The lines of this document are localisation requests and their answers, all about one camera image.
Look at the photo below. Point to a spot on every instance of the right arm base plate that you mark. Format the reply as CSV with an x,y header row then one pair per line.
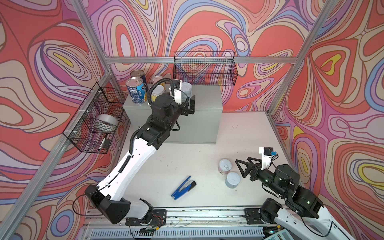
x,y
255,216

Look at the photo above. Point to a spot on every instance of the black wire basket left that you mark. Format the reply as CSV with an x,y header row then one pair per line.
x,y
86,132

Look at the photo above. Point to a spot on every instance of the black wire basket back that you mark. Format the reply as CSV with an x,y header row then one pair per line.
x,y
208,68

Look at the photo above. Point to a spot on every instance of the small gold can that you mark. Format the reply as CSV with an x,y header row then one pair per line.
x,y
156,79

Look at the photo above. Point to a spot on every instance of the black wire basket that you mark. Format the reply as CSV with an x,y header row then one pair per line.
x,y
86,132
208,68

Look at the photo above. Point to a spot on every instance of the white device corner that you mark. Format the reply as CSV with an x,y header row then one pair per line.
x,y
280,235

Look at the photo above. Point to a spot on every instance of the blue black stapler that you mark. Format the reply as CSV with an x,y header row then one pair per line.
x,y
185,187

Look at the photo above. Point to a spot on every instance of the white tape roll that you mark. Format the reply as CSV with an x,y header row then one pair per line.
x,y
108,119

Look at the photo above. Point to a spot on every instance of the black marker pen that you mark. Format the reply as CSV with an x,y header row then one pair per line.
x,y
102,143

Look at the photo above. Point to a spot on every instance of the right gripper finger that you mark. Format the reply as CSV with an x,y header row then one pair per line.
x,y
251,175
252,164

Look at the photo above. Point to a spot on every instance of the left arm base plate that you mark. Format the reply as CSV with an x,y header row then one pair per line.
x,y
153,219

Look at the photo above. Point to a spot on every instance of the dark blue labelled can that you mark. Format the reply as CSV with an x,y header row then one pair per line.
x,y
138,73

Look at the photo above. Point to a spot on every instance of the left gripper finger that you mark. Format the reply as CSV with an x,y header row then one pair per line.
x,y
188,110
192,102

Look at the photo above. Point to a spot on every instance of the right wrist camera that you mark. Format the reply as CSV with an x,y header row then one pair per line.
x,y
267,154

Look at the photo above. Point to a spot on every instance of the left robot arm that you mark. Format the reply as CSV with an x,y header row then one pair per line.
x,y
107,195

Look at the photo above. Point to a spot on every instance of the white lid can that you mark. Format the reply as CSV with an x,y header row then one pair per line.
x,y
186,91
157,91
232,180

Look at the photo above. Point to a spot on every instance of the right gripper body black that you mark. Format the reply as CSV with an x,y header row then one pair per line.
x,y
266,176

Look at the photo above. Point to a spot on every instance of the white lid can front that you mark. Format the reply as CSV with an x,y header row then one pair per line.
x,y
186,91

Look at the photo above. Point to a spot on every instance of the light blue labelled can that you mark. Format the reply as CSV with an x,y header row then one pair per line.
x,y
137,90

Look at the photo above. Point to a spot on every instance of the white lid can back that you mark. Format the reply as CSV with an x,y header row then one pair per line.
x,y
157,91

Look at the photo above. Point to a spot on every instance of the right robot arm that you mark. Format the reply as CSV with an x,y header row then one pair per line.
x,y
303,213

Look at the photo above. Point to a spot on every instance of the aluminium front rail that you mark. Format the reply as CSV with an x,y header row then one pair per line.
x,y
201,223

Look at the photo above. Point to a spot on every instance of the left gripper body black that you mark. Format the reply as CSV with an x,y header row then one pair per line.
x,y
175,112

